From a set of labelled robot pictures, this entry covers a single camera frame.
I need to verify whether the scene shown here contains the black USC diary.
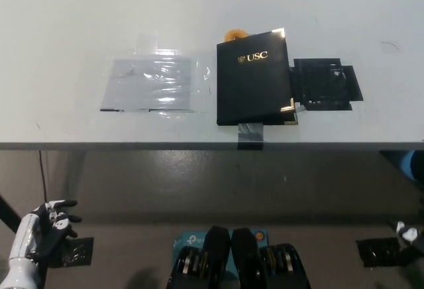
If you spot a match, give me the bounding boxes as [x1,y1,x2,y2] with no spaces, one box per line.
[215,27,299,127]

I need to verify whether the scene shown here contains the clear plastic sheet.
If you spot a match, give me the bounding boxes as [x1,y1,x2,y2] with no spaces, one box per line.
[99,31,213,115]

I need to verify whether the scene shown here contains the black robot legs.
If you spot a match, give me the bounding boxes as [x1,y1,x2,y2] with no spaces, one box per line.
[164,225,311,289]

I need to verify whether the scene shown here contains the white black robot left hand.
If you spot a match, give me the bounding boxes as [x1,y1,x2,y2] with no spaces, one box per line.
[9,199,83,264]

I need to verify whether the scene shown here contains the thin black cable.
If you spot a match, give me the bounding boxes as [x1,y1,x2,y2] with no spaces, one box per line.
[38,150,48,204]

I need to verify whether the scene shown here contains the blue object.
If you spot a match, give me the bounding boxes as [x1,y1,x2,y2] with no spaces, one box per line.
[396,149,424,182]

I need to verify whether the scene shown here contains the teal tp-link box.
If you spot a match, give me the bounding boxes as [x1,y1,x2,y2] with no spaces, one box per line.
[172,227,268,272]

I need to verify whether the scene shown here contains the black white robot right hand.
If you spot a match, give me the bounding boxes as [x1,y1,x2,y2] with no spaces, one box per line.
[396,220,419,243]

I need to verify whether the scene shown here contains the grey tape strip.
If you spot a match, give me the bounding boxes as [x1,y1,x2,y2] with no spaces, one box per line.
[237,123,266,151]

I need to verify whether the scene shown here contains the orange flower ornament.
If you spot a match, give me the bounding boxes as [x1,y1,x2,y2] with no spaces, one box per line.
[224,29,248,43]

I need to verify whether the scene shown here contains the black tape patch on table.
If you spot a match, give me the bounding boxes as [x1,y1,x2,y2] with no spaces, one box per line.
[289,57,364,111]

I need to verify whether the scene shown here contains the black diagonal stand leg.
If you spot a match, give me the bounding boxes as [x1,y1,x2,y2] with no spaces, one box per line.
[0,192,21,234]

